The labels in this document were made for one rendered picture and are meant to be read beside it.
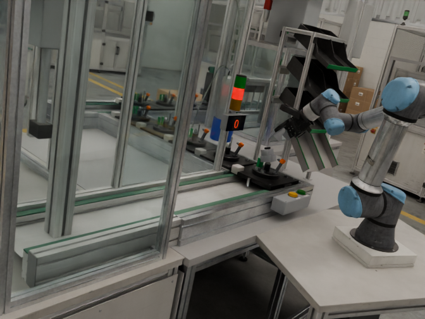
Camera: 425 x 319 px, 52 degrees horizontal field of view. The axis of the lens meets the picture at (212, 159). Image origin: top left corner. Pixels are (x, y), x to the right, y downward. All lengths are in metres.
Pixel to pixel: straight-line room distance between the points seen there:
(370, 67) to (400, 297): 10.16
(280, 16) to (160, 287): 2.39
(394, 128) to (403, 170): 4.63
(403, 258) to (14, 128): 1.44
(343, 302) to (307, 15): 2.26
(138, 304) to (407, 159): 5.12
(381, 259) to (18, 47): 1.40
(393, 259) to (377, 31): 10.07
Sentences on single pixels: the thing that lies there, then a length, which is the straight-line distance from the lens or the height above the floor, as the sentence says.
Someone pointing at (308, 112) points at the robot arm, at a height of 1.32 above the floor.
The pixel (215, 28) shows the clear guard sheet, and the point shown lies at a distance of 1.83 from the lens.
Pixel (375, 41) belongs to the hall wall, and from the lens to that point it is 11.65.
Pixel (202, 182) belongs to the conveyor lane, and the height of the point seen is 0.94.
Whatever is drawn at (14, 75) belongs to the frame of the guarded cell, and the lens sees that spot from 0.97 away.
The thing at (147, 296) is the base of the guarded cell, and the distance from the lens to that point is 1.45.
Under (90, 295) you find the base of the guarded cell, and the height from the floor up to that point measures 0.84.
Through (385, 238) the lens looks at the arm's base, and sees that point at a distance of 1.83.
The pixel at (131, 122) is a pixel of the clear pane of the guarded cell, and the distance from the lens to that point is 1.17.
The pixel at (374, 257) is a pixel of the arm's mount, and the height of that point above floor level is 0.91.
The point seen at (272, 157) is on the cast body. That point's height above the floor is 1.06.
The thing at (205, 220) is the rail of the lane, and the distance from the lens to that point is 1.60.
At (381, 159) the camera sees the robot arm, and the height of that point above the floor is 1.27.
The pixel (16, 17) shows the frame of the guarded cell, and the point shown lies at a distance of 0.95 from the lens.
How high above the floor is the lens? 1.59
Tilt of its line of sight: 16 degrees down
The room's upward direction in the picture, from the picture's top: 11 degrees clockwise
